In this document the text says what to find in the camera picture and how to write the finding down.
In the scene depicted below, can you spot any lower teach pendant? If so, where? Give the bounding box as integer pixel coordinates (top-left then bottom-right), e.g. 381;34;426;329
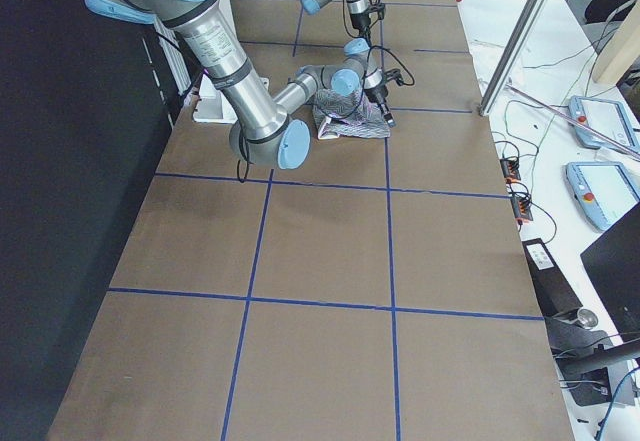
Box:
565;161;639;231

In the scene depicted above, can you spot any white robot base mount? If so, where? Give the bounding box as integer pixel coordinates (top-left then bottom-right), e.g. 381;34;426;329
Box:
193;76;237;124

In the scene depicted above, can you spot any upper teach pendant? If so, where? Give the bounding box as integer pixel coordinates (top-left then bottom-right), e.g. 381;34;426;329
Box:
569;96;639;152

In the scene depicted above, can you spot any aluminium frame post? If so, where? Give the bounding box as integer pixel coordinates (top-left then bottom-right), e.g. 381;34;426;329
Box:
479;0;547;116

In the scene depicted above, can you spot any black monitor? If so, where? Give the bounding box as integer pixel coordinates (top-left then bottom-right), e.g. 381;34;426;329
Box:
580;204;640;341

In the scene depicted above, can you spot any brown paper table cover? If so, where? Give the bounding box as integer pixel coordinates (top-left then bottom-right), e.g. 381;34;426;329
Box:
48;0;573;440

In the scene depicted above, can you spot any navy white striped polo shirt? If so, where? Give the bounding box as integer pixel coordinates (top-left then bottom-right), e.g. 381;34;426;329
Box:
312;89;391;140

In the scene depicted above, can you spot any teach pendant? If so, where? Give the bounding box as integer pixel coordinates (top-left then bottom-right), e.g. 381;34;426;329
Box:
569;96;639;152
565;161;639;231

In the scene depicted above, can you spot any black box with white label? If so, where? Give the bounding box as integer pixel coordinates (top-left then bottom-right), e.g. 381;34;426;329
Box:
522;238;583;317

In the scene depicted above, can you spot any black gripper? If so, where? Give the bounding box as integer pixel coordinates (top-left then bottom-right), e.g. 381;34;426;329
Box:
348;0;386;37
366;68;403;127

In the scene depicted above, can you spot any right orange port hub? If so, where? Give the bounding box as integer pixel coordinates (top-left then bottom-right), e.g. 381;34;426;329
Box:
511;193;533;225

